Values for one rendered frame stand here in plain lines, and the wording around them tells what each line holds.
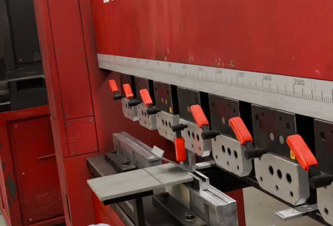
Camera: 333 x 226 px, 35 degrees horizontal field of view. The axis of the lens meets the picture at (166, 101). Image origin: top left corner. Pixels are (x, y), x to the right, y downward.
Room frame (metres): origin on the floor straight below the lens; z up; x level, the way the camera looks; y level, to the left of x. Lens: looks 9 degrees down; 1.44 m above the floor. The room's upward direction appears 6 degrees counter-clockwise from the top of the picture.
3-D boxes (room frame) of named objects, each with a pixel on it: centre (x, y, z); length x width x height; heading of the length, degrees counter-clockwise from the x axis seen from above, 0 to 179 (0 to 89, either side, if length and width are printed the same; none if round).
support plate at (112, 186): (1.42, 0.10, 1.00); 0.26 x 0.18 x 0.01; 109
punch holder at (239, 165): (1.12, -0.16, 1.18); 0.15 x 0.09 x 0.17; 19
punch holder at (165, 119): (1.50, -0.03, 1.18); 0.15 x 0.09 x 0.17; 19
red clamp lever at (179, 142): (1.30, -0.03, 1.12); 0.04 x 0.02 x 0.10; 109
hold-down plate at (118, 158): (2.02, 0.21, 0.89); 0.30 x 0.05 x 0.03; 19
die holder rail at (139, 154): (1.99, 0.14, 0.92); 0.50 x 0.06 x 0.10; 19
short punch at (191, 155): (1.47, -0.04, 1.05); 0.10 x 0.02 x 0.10; 19
